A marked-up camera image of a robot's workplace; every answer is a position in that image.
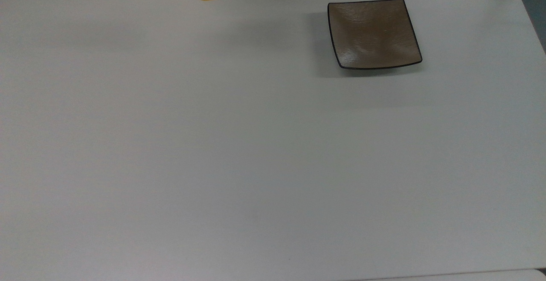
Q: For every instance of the square brown ceramic plate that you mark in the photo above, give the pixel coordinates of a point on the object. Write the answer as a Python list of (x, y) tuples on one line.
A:
[(373, 33)]

